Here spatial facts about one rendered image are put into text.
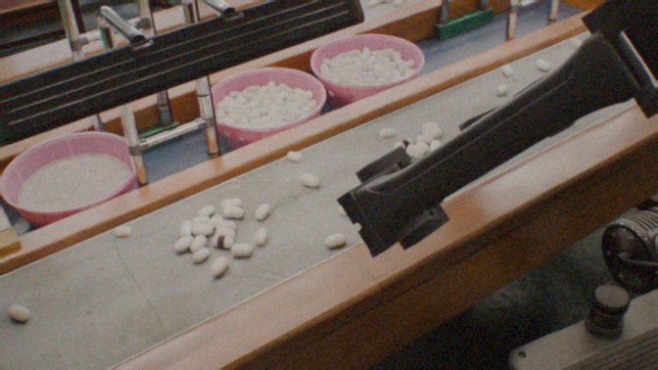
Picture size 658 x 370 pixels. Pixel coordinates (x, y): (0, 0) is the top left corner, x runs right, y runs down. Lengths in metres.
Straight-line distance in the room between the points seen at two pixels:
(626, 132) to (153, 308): 0.96
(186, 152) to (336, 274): 0.60
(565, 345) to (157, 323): 0.77
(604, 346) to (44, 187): 1.12
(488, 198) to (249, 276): 0.44
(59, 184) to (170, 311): 0.45
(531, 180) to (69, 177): 0.89
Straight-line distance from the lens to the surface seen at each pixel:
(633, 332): 1.54
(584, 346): 1.49
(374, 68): 1.77
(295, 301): 1.12
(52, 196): 1.49
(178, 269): 1.24
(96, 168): 1.54
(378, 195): 0.76
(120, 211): 1.35
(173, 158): 1.62
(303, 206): 1.33
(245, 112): 1.62
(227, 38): 1.15
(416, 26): 2.01
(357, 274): 1.15
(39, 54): 2.00
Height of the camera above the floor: 1.56
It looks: 37 degrees down
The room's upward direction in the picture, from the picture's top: 3 degrees counter-clockwise
